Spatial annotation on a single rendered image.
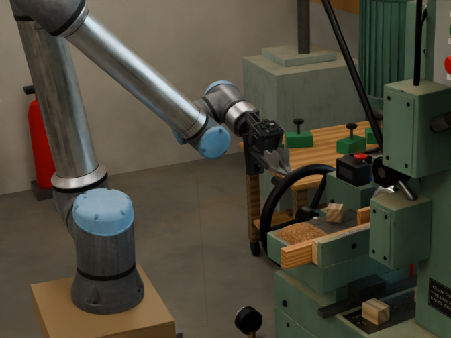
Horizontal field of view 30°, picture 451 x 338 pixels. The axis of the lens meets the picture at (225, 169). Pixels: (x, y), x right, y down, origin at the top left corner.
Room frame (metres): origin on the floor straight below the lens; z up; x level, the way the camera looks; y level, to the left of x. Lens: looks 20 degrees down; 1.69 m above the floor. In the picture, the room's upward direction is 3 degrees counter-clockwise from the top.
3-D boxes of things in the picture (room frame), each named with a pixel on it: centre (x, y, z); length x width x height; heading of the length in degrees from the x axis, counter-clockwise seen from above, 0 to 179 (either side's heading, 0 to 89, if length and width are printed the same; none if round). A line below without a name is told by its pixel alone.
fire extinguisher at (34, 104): (4.29, 0.96, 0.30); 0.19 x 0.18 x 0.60; 21
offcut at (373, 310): (1.48, -0.29, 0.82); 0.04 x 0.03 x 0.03; 35
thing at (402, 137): (1.40, -0.34, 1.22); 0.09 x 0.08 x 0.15; 29
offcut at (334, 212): (1.75, -0.24, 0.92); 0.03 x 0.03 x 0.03; 72
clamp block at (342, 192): (1.86, -0.33, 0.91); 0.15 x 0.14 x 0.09; 119
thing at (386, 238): (1.42, -0.32, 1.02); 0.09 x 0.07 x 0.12; 119
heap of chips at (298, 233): (1.65, -0.17, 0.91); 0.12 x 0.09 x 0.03; 29
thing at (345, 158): (1.86, -0.33, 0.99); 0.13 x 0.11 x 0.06; 119
